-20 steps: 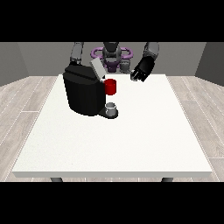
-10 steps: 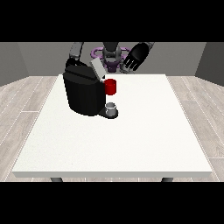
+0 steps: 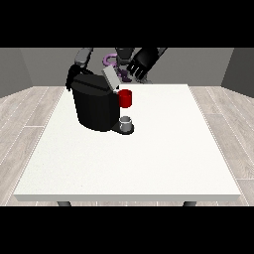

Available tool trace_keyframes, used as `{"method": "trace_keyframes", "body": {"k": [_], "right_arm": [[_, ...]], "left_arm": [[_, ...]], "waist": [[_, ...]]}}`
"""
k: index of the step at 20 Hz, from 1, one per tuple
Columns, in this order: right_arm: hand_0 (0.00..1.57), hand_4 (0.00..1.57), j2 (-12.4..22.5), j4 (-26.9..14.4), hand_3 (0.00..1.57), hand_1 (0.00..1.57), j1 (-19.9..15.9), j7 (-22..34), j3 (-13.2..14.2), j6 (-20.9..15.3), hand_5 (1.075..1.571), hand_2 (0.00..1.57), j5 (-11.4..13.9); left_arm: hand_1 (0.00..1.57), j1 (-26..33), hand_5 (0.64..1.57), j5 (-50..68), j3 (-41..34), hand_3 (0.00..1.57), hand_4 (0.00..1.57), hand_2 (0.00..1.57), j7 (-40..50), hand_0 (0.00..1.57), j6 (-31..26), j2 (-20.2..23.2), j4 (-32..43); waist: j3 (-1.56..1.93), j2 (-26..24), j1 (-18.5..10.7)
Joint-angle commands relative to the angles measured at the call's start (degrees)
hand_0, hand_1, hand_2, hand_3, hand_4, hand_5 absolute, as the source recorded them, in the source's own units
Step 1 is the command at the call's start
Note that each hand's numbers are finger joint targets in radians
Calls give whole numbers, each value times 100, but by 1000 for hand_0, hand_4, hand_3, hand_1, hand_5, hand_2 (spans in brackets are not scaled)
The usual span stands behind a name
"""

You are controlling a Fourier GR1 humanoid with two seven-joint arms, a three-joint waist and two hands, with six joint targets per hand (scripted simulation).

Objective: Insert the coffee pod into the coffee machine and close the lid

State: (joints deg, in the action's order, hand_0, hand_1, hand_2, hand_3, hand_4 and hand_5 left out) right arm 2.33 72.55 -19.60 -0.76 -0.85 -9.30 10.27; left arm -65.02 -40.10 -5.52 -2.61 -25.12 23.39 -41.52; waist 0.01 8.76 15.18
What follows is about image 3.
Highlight pale grey machine lid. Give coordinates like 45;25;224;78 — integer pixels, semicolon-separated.
101;64;122;91

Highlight small grey cup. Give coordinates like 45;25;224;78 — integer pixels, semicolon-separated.
119;115;134;132

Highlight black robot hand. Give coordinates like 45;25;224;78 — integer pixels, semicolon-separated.
64;63;94;92
126;48;161;80

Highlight grey trunk with purple rings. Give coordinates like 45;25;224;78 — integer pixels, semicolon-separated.
102;48;154;85

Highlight red pod holder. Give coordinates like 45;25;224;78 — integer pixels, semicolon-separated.
117;88;133;109

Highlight black coffee machine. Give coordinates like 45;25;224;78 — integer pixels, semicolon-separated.
70;72;135;135

